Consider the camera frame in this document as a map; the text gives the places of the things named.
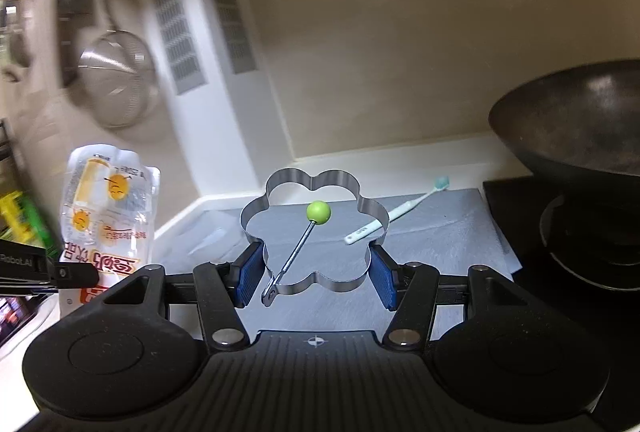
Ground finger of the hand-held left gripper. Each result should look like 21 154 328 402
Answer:
0 239 99 297

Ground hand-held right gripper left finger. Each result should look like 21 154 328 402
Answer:
85 241 265 354

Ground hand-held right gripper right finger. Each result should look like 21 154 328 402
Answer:
368 244 536 351

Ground clear plastic packet orange print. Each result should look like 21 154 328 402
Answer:
59 143 162 319

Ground flower-shaped metal egg ring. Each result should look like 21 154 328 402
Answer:
240 168 390 309

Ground white toothbrush blue bristles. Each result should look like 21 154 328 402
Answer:
343 175 451 246

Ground green yellow snack bag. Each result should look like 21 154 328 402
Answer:
0 191 57 259

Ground grey mat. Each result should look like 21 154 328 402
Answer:
164 186 524 334

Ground black gas stove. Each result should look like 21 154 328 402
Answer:
481 176 640 418

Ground metal mesh strainer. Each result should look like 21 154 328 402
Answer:
76 0 162 131

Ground hanging metal utensil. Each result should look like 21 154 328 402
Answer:
0 0 37 84

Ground black wok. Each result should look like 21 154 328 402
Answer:
487 59 640 194

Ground dark hanging utensil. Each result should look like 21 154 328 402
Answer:
54 0 103 89

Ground wall vent grille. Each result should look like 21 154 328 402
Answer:
194 0 259 76
144 0 209 96

